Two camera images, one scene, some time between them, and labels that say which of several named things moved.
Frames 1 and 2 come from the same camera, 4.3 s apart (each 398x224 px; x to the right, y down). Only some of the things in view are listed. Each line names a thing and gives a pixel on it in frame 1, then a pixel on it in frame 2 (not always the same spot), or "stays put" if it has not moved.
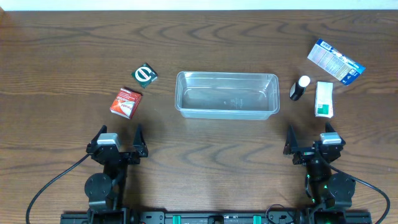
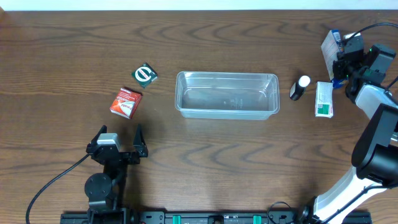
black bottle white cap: [298, 88] stays put
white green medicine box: [324, 99] stays put
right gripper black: [306, 152] -> [340, 69]
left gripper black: [125, 154] stays put
